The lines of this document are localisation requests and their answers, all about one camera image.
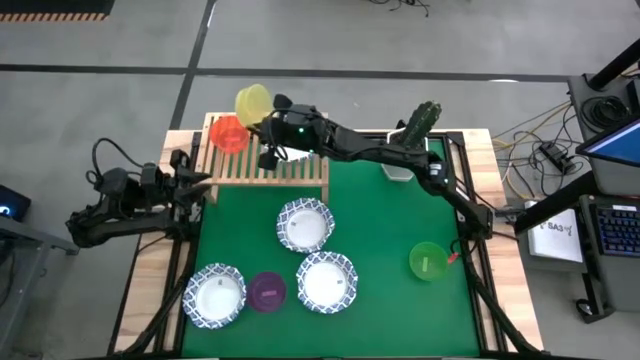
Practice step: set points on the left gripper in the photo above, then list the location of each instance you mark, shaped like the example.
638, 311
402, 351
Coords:
170, 185

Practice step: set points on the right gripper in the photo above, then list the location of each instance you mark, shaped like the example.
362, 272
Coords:
300, 131

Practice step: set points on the yellow plastic bowl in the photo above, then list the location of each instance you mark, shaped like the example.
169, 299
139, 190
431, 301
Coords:
252, 105

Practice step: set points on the blue patterned paper plate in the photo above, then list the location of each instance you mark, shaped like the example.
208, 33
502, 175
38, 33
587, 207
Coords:
326, 282
305, 227
300, 154
215, 297

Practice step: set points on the red plastic cup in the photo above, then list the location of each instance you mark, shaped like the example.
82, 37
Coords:
229, 135

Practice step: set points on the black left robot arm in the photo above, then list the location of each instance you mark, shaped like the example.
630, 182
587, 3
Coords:
110, 222

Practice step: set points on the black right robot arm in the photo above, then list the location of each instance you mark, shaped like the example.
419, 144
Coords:
370, 147

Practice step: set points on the slatted wooden shelf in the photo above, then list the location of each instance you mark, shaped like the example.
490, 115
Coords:
235, 170

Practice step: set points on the white square planter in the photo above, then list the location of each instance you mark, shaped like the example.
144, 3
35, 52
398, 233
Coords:
397, 172

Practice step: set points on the green cactus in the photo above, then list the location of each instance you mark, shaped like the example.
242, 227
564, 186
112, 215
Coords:
422, 122

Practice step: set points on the black device with blue light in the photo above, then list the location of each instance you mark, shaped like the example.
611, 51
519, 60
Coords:
12, 202

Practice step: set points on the grey side table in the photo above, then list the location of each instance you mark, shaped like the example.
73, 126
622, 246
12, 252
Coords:
25, 260

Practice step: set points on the green plastic bowl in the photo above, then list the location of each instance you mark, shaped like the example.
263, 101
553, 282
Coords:
427, 260

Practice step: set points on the green table mat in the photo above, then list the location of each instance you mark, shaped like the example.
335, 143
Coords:
390, 310

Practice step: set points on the black hazard-striped floor mat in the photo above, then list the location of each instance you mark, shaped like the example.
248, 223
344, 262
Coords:
50, 6

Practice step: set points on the black power brick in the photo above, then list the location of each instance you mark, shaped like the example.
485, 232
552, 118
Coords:
552, 156

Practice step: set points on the black stand pole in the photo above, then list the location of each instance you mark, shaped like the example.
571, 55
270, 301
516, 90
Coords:
555, 202
617, 62

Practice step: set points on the white labelled box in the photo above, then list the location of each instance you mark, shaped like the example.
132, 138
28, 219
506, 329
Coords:
555, 242

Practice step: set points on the laptop with blue screen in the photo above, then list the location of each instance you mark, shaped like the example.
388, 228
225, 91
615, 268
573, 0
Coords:
617, 145

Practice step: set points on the blue backlit keyboard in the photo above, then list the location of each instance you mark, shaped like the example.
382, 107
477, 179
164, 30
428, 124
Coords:
620, 230

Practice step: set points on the grey equipment cart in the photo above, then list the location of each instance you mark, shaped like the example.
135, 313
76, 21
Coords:
615, 280

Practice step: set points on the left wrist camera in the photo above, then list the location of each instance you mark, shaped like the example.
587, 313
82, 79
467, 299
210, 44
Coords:
178, 157

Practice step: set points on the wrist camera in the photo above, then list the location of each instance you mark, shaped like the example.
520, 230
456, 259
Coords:
178, 157
267, 161

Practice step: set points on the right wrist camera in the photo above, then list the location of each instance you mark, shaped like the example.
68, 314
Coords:
267, 161

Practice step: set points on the black aluminium rig frame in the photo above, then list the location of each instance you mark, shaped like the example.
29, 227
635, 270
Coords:
460, 155

